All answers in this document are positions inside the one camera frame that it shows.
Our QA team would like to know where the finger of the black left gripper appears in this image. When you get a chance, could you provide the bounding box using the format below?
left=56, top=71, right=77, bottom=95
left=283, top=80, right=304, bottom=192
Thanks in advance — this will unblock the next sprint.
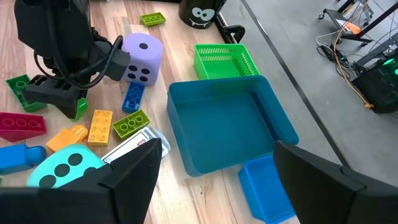
left=23, top=74, right=83, bottom=121

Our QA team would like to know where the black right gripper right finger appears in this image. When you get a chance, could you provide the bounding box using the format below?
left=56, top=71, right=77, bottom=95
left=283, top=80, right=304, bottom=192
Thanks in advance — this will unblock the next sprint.
left=273, top=140, right=398, bottom=224

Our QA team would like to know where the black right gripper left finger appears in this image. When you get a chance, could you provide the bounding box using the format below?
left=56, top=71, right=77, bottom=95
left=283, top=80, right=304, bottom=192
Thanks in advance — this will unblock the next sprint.
left=0, top=138, right=163, bottom=224

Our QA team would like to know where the bright green toy block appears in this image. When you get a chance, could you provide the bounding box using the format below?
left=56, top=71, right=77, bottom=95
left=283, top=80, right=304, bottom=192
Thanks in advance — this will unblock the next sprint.
left=70, top=97, right=89, bottom=123

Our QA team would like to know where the cyan foam die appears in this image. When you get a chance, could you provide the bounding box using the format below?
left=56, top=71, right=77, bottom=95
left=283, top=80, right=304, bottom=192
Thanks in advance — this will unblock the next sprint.
left=25, top=142, right=108, bottom=190

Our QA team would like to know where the red sloped brick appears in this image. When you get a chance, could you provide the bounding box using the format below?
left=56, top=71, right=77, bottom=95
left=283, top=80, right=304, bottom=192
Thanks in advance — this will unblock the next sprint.
left=0, top=111, right=48, bottom=144

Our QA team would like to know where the yellow block with peg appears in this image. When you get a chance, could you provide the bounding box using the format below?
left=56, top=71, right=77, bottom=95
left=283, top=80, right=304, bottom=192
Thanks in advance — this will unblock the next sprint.
left=45, top=124, right=90, bottom=153

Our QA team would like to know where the yellow brick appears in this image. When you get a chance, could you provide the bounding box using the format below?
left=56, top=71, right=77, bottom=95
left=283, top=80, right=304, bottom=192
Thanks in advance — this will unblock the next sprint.
left=86, top=108, right=114, bottom=147

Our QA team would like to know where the blue brick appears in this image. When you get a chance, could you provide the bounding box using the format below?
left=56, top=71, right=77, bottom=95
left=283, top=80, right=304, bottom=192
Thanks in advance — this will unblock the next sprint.
left=121, top=81, right=147, bottom=114

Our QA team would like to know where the purple foam die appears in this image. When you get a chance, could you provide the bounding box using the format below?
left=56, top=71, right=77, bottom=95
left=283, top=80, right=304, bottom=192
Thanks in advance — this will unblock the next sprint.
left=120, top=32, right=165, bottom=86

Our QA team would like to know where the blue block with peg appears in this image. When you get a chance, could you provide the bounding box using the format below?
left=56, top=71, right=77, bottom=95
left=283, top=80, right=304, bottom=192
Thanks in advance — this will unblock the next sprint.
left=0, top=143, right=48, bottom=176

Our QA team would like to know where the small lime green brick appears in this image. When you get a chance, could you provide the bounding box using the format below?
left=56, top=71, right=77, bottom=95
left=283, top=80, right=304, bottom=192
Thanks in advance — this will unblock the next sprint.
left=139, top=11, right=167, bottom=27

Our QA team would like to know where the card deck in clear case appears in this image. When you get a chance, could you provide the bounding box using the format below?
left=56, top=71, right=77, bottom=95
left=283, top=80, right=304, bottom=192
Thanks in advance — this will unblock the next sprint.
left=100, top=126, right=172, bottom=165

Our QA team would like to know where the small blue bin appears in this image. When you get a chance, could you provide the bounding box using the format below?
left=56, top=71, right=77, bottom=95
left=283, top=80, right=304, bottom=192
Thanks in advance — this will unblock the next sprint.
left=238, top=152, right=297, bottom=224

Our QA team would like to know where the black computer tower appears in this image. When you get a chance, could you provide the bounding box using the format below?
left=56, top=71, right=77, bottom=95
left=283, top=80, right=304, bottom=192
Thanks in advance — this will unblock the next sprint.
left=350, top=55, right=398, bottom=114

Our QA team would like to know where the large teal tray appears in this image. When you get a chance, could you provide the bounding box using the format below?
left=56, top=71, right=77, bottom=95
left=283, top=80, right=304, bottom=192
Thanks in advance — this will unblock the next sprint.
left=166, top=75, right=300, bottom=179

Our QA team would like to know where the black cup with monster face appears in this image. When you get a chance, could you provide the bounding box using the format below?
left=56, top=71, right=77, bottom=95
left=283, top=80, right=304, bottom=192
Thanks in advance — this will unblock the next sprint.
left=178, top=0, right=228, bottom=30

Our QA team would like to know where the green mesh basket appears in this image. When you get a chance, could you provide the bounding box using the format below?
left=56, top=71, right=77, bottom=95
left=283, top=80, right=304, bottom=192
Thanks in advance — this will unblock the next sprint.
left=193, top=43, right=261, bottom=82

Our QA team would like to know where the black table clamp with bar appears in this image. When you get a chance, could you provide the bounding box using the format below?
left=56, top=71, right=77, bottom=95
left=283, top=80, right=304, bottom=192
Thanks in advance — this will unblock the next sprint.
left=213, top=13, right=247, bottom=45

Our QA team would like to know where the orange item on cart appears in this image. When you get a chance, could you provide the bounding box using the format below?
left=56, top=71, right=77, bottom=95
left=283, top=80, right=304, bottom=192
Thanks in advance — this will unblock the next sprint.
left=341, top=19, right=362, bottom=35

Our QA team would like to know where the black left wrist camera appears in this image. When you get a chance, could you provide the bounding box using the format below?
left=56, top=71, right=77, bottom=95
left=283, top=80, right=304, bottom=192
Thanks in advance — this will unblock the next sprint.
left=104, top=35, right=132, bottom=83

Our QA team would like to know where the yellow cable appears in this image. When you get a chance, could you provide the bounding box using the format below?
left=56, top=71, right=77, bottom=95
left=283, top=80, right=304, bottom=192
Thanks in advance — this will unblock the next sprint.
left=331, top=18, right=374, bottom=111

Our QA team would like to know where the black cart frame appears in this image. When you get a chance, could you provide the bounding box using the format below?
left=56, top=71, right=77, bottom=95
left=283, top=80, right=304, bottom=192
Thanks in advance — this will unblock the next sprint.
left=318, top=0, right=398, bottom=48

